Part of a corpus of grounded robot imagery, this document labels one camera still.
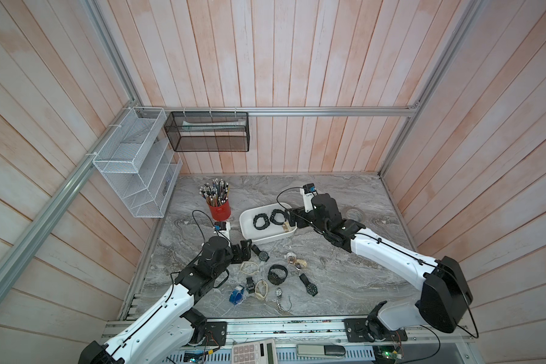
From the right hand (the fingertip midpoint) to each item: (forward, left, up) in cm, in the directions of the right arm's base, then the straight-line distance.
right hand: (295, 208), depth 83 cm
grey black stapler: (-43, -6, -14) cm, 46 cm away
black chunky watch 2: (+7, +9, -15) cm, 19 cm away
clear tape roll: (+11, -30, -19) cm, 37 cm away
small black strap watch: (-24, +16, -14) cm, 32 cm away
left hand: (-13, +20, -6) cm, 24 cm away
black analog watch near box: (-10, +13, -18) cm, 24 cm away
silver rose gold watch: (-11, +1, -20) cm, 22 cm away
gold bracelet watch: (-14, -3, -19) cm, 24 cm away
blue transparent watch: (-28, +20, -13) cm, 37 cm away
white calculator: (-43, +11, -16) cm, 48 cm away
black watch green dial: (-24, -6, -18) cm, 30 cm away
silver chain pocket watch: (-25, +6, -18) cm, 32 cm away
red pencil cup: (+5, +31, -11) cm, 33 cm away
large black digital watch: (-20, +7, -15) cm, 26 cm away
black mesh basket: (+39, +39, +8) cm, 55 cm away
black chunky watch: (+6, +11, -16) cm, 21 cm away
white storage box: (+1, +8, -18) cm, 20 cm away
